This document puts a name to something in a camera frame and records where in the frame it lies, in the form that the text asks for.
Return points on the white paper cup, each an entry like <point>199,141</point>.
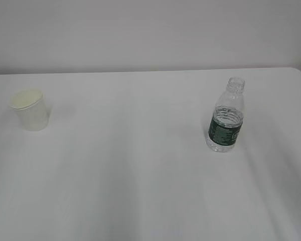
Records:
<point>30,108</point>

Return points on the clear water bottle green label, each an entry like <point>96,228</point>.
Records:
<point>227,117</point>

